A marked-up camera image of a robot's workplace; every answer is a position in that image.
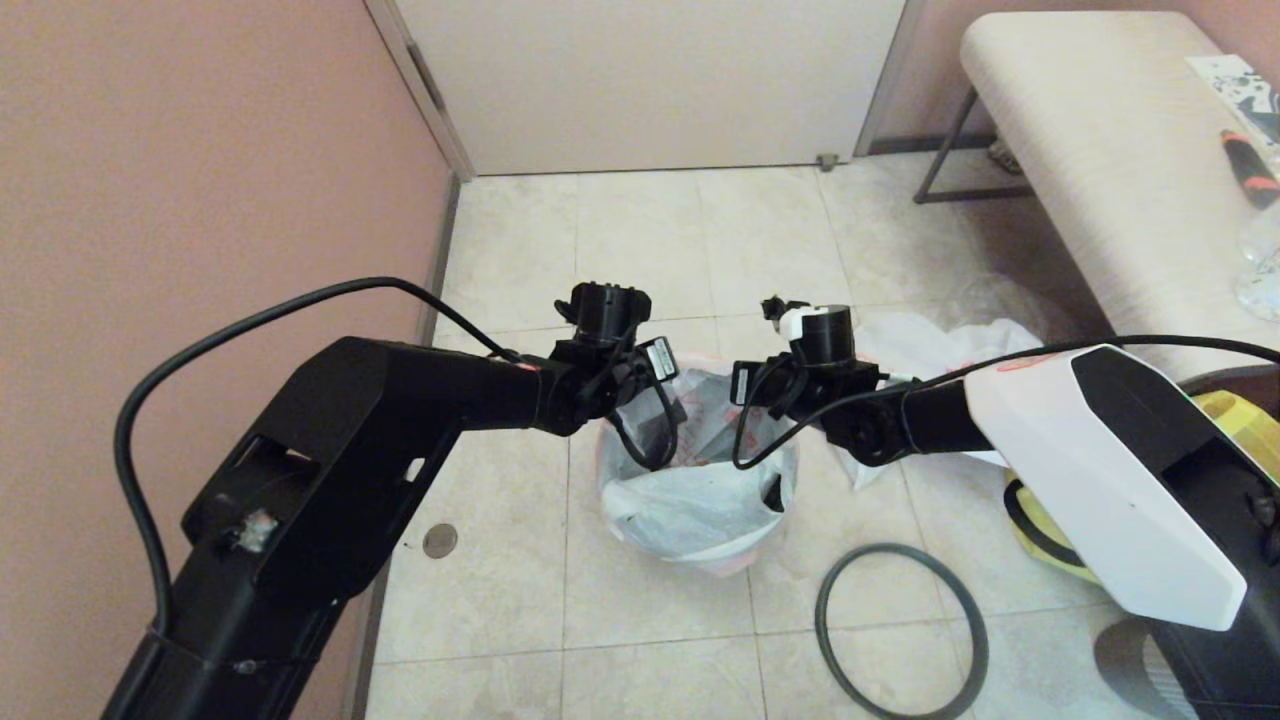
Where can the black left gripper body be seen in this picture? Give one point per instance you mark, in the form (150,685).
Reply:
(650,368)

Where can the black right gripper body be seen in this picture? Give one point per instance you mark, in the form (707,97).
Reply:
(765,383)

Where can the white plastic bag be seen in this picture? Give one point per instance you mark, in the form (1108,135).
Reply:
(690,510)

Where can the white bag with orange print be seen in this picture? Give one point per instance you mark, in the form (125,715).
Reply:
(940,335)

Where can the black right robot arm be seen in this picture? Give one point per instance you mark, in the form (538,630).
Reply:
(1100,470)

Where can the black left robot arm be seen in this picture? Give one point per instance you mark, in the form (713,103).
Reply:
(350,440)

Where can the yellow non-woven tote bag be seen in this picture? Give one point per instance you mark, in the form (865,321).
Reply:
(1245,420)

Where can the metal door stopper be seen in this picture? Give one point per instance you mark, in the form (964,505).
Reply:
(826,160)

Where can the round metal floor drain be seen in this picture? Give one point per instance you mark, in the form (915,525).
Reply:
(440,541)

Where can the white door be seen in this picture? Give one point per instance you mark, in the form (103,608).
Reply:
(650,80)

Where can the small dark object under bench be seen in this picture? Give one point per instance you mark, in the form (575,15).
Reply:
(1005,155)

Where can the cream bench black legs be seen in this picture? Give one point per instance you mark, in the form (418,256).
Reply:
(1100,150)

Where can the grey ribbed round bin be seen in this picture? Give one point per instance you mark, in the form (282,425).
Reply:
(1130,670)

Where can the clear crumpled plastic item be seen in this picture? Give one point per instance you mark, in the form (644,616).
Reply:
(1262,265)

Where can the white paper black print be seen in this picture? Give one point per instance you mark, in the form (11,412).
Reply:
(1240,90)

